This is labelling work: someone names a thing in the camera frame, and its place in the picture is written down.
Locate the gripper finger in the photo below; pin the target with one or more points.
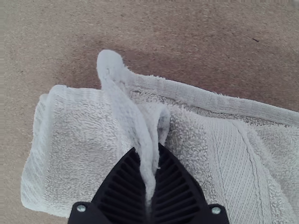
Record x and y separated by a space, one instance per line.
177 198
116 198

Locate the pale towel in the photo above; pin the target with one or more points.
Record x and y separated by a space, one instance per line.
81 140

